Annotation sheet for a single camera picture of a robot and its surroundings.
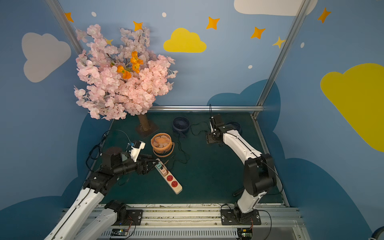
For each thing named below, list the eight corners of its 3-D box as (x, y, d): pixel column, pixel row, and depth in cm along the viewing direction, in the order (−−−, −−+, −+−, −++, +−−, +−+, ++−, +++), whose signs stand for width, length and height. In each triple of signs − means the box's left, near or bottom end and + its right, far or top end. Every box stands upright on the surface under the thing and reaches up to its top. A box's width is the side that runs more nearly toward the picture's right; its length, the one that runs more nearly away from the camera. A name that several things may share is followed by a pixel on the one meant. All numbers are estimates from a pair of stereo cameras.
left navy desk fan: (172, 137, 107) (171, 130, 101) (174, 122, 116) (173, 116, 110) (189, 137, 107) (189, 130, 101) (189, 123, 116) (189, 116, 110)
